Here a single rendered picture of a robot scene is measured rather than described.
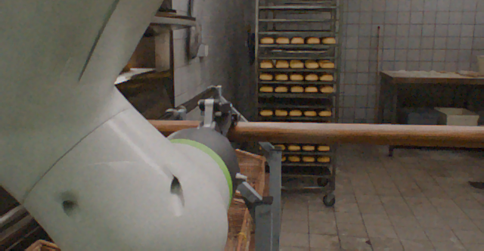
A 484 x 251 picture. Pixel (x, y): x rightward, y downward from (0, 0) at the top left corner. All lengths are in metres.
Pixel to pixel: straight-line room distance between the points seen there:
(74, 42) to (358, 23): 5.45
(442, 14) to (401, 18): 0.48
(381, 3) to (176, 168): 5.45
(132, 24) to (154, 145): 0.10
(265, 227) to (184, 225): 0.81
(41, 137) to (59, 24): 0.09
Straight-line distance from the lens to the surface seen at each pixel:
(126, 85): 1.68
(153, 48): 2.21
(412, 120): 5.15
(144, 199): 0.26
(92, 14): 0.21
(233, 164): 0.40
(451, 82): 5.02
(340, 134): 0.62
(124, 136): 0.28
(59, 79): 0.24
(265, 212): 1.05
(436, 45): 5.83
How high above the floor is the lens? 1.35
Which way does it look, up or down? 11 degrees down
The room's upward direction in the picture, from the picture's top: straight up
